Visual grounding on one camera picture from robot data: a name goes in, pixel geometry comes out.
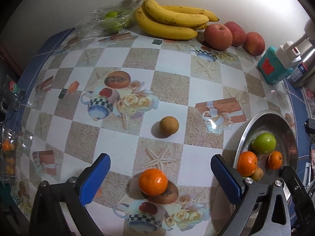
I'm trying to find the orange mandarin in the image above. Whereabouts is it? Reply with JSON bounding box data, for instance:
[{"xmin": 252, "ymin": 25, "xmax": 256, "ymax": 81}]
[
  {"xmin": 138, "ymin": 168, "xmax": 168, "ymax": 197},
  {"xmin": 236, "ymin": 151, "xmax": 258, "ymax": 177},
  {"xmin": 268, "ymin": 151, "xmax": 283, "ymax": 170}
]

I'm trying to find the green oval jujube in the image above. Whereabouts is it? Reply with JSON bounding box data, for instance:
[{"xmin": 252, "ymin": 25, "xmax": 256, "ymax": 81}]
[{"xmin": 251, "ymin": 133, "xmax": 277, "ymax": 155}]

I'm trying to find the small brown longan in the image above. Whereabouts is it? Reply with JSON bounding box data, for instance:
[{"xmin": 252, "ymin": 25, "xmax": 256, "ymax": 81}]
[
  {"xmin": 250, "ymin": 167, "xmax": 264, "ymax": 182},
  {"xmin": 159, "ymin": 116, "xmax": 179, "ymax": 135}
]

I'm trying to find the clear packet of kumquats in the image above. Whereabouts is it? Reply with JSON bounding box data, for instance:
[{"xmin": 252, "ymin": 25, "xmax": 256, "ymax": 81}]
[{"xmin": 1, "ymin": 126, "xmax": 22, "ymax": 184}]

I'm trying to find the black power adapter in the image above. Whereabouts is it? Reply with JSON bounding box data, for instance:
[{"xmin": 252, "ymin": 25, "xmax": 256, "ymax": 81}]
[{"xmin": 304, "ymin": 118, "xmax": 315, "ymax": 135}]

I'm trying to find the checkered plastic tablecloth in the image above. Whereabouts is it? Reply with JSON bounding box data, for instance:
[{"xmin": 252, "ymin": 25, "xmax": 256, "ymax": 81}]
[{"xmin": 12, "ymin": 32, "xmax": 296, "ymax": 235}]

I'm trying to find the teal plastic box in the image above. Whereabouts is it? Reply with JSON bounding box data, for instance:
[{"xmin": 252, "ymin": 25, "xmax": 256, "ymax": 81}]
[{"xmin": 257, "ymin": 46, "xmax": 293, "ymax": 84}]

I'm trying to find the steel thermos jug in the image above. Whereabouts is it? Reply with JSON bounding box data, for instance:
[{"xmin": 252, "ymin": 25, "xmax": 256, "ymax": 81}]
[{"xmin": 288, "ymin": 19, "xmax": 314, "ymax": 89}]

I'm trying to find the red apple right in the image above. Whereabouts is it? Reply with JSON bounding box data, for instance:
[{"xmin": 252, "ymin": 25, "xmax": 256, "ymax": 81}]
[{"xmin": 243, "ymin": 31, "xmax": 265, "ymax": 56}]

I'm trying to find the red apple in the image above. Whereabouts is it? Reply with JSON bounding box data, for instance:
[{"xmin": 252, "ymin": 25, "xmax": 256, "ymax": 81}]
[
  {"xmin": 203, "ymin": 23, "xmax": 233, "ymax": 51},
  {"xmin": 243, "ymin": 31, "xmax": 265, "ymax": 56},
  {"xmin": 224, "ymin": 21, "xmax": 246, "ymax": 47}
]

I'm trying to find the red apple middle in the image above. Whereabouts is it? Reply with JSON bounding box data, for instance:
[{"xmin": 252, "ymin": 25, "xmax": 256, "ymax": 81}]
[{"xmin": 224, "ymin": 21, "xmax": 246, "ymax": 47}]

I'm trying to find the clear bag of limes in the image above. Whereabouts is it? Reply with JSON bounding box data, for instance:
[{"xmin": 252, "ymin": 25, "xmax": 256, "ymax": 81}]
[{"xmin": 74, "ymin": 0, "xmax": 142, "ymax": 38}]

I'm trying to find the red apple front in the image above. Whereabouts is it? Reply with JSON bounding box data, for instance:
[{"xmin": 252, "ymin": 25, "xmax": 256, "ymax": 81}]
[{"xmin": 203, "ymin": 23, "xmax": 233, "ymax": 51}]

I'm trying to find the yellow banana bunch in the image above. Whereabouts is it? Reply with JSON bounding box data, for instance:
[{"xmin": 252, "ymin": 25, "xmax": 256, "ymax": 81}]
[{"xmin": 134, "ymin": 0, "xmax": 219, "ymax": 41}]

